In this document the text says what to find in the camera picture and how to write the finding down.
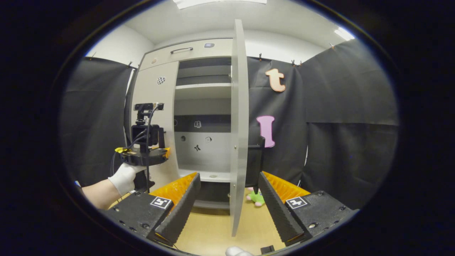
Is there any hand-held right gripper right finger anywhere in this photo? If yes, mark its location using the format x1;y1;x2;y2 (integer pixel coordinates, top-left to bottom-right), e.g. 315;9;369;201
258;171;359;246

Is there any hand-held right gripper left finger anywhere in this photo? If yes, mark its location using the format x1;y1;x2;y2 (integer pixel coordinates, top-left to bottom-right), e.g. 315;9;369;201
103;172;202;246

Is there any beige double-door shoe cabinet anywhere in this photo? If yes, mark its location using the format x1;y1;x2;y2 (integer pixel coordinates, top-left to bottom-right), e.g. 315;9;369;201
124;37;236;211

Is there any beige cabinet door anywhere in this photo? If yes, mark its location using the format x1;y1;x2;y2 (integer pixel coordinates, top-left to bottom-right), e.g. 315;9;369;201
132;60;180;192
229;20;266;237

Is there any beige cabinet drawer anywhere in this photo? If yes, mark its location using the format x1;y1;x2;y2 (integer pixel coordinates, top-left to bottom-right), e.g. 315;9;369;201
140;38;233;71

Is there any green plush toy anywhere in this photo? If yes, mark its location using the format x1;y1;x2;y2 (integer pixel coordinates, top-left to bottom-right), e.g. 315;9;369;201
246;187;266;207

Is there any black backdrop cloth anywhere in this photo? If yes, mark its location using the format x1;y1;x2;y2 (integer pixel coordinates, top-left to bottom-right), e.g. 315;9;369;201
60;38;399;211

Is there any ceiling light panel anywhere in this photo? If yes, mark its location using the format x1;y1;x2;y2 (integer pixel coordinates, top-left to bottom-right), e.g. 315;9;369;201
334;27;355;41
173;0;267;9

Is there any black cable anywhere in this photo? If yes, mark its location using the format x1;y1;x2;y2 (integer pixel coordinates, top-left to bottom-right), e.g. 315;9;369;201
144;104;159;194

